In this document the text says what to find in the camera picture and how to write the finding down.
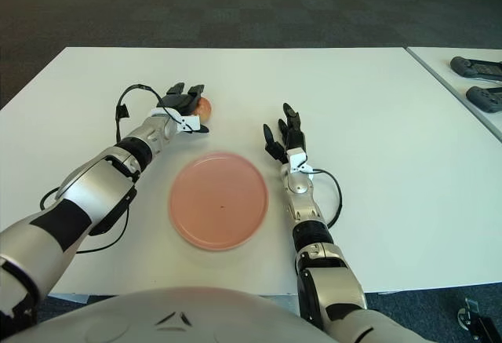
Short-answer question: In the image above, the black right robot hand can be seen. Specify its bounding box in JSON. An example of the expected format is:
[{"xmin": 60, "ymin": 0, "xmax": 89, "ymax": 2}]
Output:
[{"xmin": 262, "ymin": 102, "xmax": 314, "ymax": 180}]

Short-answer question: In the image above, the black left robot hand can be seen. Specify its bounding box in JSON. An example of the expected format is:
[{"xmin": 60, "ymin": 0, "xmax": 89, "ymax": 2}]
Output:
[{"xmin": 151, "ymin": 82, "xmax": 211, "ymax": 136}]

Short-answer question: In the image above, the red yellow apple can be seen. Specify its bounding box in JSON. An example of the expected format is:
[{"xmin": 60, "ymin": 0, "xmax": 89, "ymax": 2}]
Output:
[{"xmin": 194, "ymin": 97, "xmax": 213, "ymax": 122}]

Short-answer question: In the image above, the pink round plate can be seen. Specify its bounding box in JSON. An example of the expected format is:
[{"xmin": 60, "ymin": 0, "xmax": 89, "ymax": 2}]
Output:
[{"xmin": 168, "ymin": 152, "xmax": 270, "ymax": 250}]

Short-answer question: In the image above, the grey game controller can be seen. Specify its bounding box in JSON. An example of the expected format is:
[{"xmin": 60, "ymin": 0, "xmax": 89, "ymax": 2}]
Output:
[
  {"xmin": 449, "ymin": 56, "xmax": 502, "ymax": 82},
  {"xmin": 465, "ymin": 86, "xmax": 502, "ymax": 114}
]

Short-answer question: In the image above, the grey robot torso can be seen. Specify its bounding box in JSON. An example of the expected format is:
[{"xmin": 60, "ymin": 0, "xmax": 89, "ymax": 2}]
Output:
[{"xmin": 0, "ymin": 286, "xmax": 330, "ymax": 343}]

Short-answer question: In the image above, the black wheeled stand base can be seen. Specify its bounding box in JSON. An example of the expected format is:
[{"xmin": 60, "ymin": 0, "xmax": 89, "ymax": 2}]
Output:
[{"xmin": 457, "ymin": 297, "xmax": 502, "ymax": 343}]

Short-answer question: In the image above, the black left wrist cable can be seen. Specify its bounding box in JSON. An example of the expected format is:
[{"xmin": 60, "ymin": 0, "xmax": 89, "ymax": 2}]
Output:
[{"xmin": 115, "ymin": 83, "xmax": 166, "ymax": 142}]

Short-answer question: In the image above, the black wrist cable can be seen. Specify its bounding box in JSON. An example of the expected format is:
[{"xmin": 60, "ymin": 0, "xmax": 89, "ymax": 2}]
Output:
[
  {"xmin": 115, "ymin": 83, "xmax": 166, "ymax": 142},
  {"xmin": 311, "ymin": 169, "xmax": 343, "ymax": 228}
]

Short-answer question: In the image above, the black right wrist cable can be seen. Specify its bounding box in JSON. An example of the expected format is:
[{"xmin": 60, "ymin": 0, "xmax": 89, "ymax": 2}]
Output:
[{"xmin": 311, "ymin": 169, "xmax": 343, "ymax": 228}]

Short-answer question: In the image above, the black left elbow cable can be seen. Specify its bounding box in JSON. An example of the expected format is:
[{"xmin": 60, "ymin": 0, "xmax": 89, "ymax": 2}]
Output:
[{"xmin": 38, "ymin": 188, "xmax": 130, "ymax": 254}]

